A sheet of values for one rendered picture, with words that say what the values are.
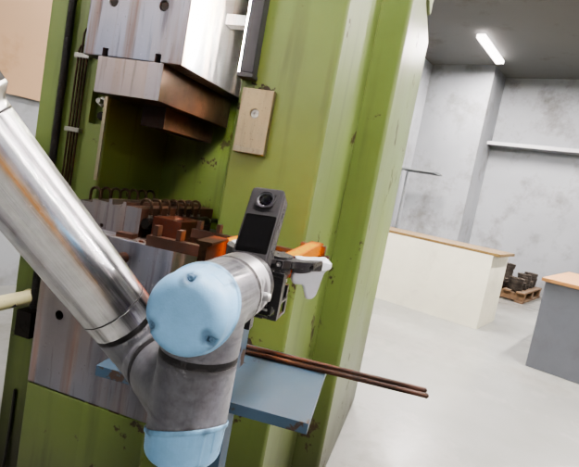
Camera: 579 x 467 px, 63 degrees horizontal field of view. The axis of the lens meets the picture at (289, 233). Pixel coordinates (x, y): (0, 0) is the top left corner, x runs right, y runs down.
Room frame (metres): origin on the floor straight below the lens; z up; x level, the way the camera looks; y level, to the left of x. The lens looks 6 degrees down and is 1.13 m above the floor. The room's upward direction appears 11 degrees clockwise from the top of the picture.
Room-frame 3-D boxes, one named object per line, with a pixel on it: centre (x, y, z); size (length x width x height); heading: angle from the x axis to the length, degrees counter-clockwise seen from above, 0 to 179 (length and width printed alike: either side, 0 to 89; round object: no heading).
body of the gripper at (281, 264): (0.59, 0.03, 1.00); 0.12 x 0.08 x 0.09; 168
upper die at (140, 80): (1.46, 0.43, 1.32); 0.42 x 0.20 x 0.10; 164
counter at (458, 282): (5.80, -1.40, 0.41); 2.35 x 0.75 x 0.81; 54
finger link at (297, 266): (0.63, -0.02, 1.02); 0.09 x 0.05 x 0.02; 132
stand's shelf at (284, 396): (0.95, 0.08, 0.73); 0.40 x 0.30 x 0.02; 80
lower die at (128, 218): (1.46, 0.43, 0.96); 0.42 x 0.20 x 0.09; 164
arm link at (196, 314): (0.44, 0.06, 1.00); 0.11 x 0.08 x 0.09; 168
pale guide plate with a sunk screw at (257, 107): (1.30, 0.15, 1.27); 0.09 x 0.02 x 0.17; 74
